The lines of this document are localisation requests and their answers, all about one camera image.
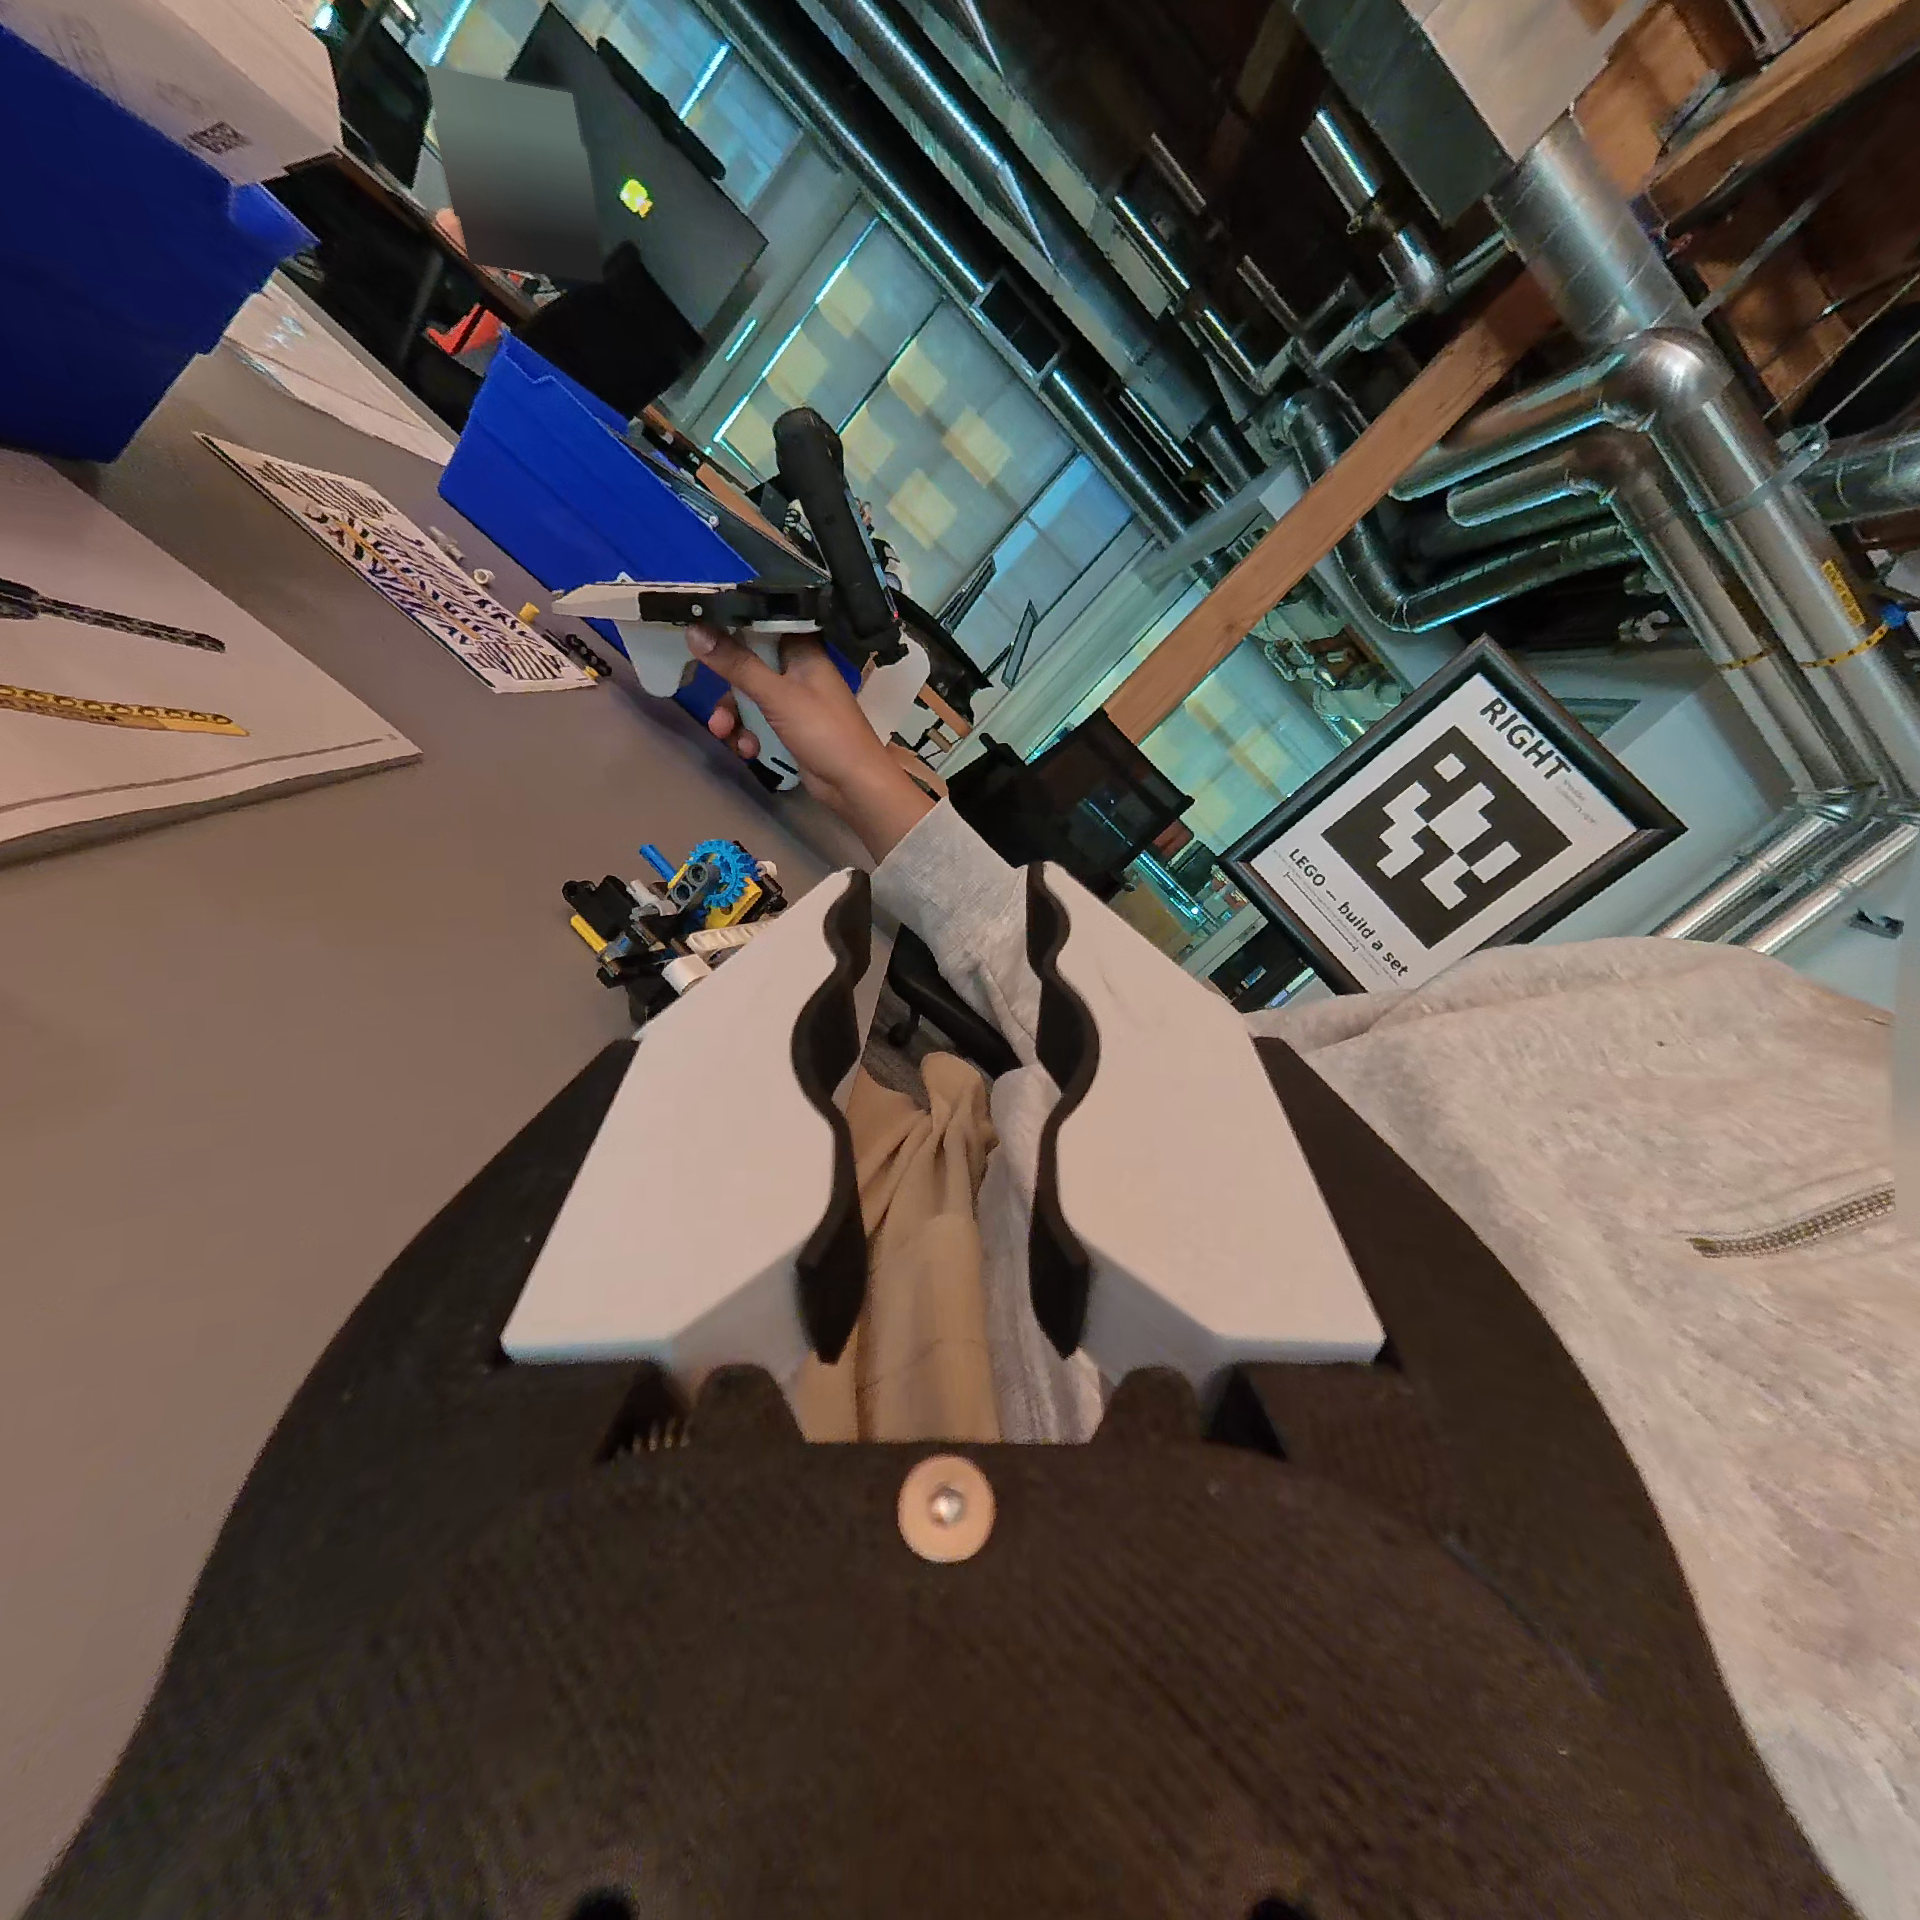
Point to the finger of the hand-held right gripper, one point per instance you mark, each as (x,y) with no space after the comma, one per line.
(615,596)

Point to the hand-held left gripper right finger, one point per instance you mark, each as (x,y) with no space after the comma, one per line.
(1214,1200)

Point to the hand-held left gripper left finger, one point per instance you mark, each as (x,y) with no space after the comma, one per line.
(674,1200)

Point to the zebra striped sticker sheet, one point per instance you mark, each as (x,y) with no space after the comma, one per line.
(390,578)

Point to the person's right forearm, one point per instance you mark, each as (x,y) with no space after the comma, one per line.
(944,878)

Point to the partly built lego model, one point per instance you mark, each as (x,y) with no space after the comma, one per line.
(674,914)

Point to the lego instruction booklet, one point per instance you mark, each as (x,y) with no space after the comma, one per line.
(134,720)

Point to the person's right hand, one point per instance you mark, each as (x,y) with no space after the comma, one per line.
(818,720)

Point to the blue plastic bin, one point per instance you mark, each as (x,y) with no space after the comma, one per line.
(555,451)

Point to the person's beige pants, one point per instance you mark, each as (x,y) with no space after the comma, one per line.
(909,1245)

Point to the white paper sheet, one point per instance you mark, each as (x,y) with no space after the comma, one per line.
(345,398)

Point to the dark monitor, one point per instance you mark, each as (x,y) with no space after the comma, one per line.
(690,241)

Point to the person's grey sweatshirt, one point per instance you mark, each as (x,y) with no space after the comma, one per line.
(1574,1141)

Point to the framed black-and-white tag sign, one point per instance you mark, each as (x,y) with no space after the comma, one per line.
(1441,840)

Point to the wooden ceiling beam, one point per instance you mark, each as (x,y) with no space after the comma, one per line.
(1350,494)

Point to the stack of blue plastic bins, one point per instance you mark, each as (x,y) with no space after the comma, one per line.
(104,271)

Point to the white cardboard box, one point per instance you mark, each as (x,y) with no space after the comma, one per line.
(151,74)

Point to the large silver ventilation duct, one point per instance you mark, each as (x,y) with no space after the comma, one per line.
(1695,451)

